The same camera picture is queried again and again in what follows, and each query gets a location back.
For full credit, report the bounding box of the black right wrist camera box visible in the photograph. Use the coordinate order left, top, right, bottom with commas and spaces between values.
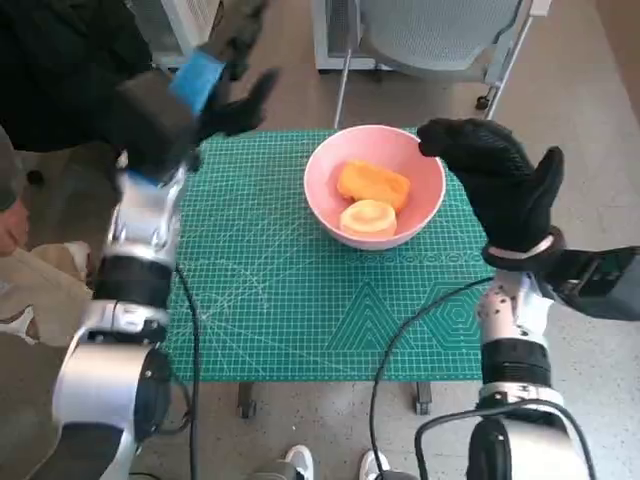
542, 244, 640, 321

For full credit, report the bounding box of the black right arm cable loop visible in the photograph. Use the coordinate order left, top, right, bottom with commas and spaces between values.
414, 399, 599, 480

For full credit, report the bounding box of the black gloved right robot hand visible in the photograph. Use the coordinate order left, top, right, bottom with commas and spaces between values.
417, 117, 565, 254

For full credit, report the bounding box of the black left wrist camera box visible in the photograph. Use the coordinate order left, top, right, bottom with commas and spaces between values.
113, 69, 199, 174

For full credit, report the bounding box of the long black cable over mat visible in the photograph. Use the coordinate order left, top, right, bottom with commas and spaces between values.
368, 277, 496, 480

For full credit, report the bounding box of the grey mesh office chair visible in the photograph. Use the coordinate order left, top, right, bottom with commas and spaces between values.
333, 0, 554, 129

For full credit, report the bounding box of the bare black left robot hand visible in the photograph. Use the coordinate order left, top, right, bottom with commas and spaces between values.
168, 2, 280, 144

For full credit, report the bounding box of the rectangular toy bread loaf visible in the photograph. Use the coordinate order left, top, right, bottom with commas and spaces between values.
335, 159, 412, 211

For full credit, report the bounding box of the black left upper arm cable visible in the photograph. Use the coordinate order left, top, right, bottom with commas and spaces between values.
129, 264, 202, 480

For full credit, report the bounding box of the black table leg with caster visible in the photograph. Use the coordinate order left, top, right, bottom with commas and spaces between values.
413, 382, 432, 415
238, 382, 257, 419

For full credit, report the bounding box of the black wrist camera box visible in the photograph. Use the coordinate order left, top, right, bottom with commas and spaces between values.
113, 69, 199, 174
542, 244, 640, 321

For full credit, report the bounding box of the green cutting mat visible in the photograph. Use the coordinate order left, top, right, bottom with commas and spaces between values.
164, 127, 499, 384

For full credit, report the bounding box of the white vented cabinet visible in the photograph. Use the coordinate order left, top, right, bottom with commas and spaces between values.
127, 0, 224, 71

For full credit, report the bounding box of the silver chair leg with caster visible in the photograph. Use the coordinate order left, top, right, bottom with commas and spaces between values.
17, 149, 46, 187

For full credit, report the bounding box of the pink bowl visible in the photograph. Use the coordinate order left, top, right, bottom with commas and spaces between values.
303, 125, 447, 251

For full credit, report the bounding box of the round toy bread bun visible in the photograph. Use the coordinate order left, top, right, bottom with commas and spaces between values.
339, 199, 399, 239

